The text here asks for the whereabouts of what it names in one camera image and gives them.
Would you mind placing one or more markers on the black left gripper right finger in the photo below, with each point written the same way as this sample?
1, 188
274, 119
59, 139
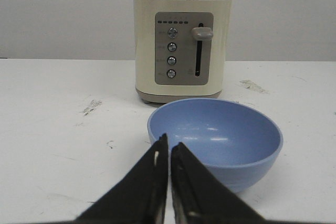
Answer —
198, 195

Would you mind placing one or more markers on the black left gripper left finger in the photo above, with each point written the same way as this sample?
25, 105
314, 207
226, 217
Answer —
140, 195

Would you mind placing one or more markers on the blue bowl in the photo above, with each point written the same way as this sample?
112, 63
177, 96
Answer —
236, 143

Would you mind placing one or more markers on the cream toaster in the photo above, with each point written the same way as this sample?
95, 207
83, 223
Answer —
180, 48

